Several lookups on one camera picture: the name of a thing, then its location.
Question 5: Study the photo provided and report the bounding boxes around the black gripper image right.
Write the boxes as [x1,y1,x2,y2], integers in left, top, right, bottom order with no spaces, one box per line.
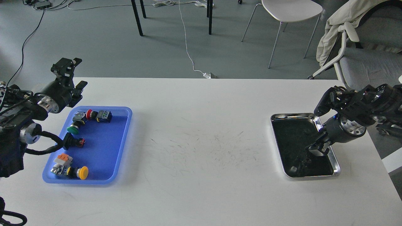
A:
[306,116,367,156]

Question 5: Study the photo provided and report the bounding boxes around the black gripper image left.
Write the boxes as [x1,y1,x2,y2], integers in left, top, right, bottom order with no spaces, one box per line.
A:
[35,58,88,113]

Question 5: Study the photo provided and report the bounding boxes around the silver metal tray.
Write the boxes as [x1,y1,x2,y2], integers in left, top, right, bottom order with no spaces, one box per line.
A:
[270,113,341,180]

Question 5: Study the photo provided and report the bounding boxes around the blue plastic tray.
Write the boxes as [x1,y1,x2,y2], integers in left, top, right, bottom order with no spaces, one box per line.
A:
[42,106,132,185]

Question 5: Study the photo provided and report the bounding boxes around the red emergency stop button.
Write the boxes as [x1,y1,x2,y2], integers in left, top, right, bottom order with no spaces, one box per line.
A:
[85,109,112,123]

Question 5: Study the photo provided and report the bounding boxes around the orange grey contact block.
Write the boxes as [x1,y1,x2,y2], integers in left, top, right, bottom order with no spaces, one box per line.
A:
[54,153,73,166]

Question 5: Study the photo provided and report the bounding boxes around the yellow mushroom push button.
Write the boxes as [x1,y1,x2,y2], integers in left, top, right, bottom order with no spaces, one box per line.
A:
[51,165,89,180]

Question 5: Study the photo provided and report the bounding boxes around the black table leg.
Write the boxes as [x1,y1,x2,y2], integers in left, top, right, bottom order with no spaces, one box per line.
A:
[207,0,214,35]
[131,0,147,37]

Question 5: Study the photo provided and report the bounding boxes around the grey office chair with jacket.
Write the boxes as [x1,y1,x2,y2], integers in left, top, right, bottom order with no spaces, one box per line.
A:
[308,0,402,90]

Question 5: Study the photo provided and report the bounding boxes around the white chair metal legs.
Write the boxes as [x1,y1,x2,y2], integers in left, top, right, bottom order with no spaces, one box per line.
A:
[241,0,323,69]

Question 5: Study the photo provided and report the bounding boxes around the green push button switch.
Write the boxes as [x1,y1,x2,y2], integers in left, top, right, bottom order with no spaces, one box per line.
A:
[67,111,87,135]

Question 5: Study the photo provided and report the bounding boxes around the black wrist camera image right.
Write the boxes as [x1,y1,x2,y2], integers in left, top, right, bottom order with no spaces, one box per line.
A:
[313,86,356,117]

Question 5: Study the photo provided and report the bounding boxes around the black selector switch red end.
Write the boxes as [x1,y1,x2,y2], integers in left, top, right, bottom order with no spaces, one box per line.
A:
[63,132,86,150]

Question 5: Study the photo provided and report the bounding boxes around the black floor cable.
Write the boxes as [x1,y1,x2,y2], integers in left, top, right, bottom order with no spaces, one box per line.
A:
[6,0,68,83]

